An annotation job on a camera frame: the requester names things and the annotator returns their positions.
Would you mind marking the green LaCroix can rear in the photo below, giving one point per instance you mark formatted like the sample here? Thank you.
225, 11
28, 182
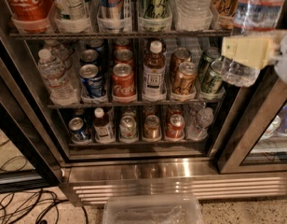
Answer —
208, 56

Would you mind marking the top wire shelf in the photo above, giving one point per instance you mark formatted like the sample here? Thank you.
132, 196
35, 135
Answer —
204, 33

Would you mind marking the water bottle bottom shelf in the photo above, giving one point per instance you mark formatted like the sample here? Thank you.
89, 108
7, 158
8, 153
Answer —
198, 129

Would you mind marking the orange LaCroix can rear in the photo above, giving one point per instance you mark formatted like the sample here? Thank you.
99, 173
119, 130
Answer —
180, 55

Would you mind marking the brown tea bottle middle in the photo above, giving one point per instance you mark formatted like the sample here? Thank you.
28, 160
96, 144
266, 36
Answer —
154, 72

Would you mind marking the tea bottle bottom shelf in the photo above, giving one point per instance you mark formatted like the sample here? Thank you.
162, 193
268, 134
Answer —
103, 126

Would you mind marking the blue Pepsi can bottom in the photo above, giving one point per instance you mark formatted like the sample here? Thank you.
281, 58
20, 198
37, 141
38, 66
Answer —
79, 131

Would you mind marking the wire shelf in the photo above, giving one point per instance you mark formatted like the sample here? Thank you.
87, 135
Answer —
137, 103
204, 33

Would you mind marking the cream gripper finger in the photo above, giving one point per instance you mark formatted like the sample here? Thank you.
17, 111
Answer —
251, 51

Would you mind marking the red coke can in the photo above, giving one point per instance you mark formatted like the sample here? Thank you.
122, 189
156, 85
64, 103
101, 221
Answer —
124, 56
124, 89

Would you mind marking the steel fridge base grille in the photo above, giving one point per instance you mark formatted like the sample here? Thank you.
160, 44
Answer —
95, 184

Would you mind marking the orange LaCroix can front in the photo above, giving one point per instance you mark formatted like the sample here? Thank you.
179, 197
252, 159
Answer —
183, 84

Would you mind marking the blue Pepsi can front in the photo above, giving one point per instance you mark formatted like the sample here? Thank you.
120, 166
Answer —
93, 88

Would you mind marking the open glass fridge door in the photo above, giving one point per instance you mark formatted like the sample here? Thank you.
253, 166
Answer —
22, 120

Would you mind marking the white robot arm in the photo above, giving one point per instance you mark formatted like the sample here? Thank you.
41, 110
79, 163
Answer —
242, 76

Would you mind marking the clear plastic bin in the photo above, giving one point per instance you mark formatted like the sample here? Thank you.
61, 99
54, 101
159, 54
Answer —
153, 209

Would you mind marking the red can bottom shelf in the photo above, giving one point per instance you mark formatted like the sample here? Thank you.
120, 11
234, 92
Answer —
176, 127

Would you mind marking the blue pepsi can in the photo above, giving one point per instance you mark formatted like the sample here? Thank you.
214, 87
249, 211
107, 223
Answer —
93, 88
89, 56
79, 131

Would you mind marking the closed right fridge door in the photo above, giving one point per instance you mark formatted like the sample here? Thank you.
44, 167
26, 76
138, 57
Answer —
259, 141

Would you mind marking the blue Red Bull can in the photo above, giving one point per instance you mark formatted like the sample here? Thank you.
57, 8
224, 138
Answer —
114, 16

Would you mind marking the orange can bottom shelf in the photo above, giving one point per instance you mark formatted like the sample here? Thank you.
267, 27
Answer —
151, 128

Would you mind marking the clear water bottle top shelf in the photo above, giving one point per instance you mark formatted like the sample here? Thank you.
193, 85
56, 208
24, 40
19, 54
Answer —
254, 17

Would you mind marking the white-green can top shelf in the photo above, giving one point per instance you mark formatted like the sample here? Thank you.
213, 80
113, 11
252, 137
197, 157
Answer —
72, 16

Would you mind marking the water bottle middle shelf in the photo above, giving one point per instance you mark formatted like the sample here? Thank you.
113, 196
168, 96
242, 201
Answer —
53, 72

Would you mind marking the red Coke can front middle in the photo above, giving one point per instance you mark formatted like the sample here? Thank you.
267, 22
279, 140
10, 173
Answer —
124, 89

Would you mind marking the red Coca-Cola can top shelf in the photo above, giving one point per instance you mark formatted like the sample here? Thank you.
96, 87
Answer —
31, 16

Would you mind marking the green LaCroix can front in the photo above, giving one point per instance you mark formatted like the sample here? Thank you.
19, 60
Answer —
212, 81

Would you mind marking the white-green can bottom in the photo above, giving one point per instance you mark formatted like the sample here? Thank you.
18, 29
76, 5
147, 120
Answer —
128, 129

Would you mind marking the middle wire shelf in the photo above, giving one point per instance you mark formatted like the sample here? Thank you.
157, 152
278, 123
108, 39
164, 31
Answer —
137, 103

